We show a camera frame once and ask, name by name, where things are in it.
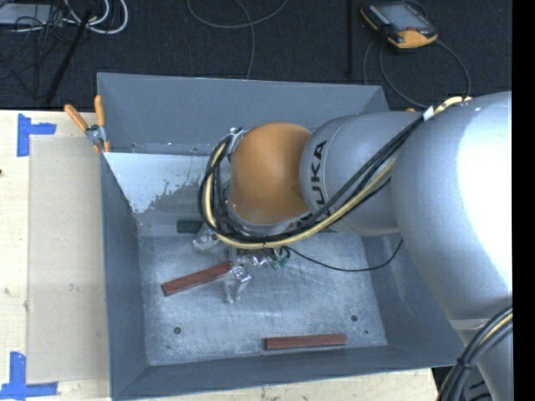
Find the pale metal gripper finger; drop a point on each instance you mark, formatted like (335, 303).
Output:
(205, 241)
(236, 282)

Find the dark green flat block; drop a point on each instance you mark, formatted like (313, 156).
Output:
(188, 226)

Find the red-brown flat block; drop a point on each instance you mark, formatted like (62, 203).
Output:
(305, 341)
(194, 279)

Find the grey metal bin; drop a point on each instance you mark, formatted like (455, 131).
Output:
(292, 307)

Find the pale wood flat board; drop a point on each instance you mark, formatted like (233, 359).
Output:
(62, 257)

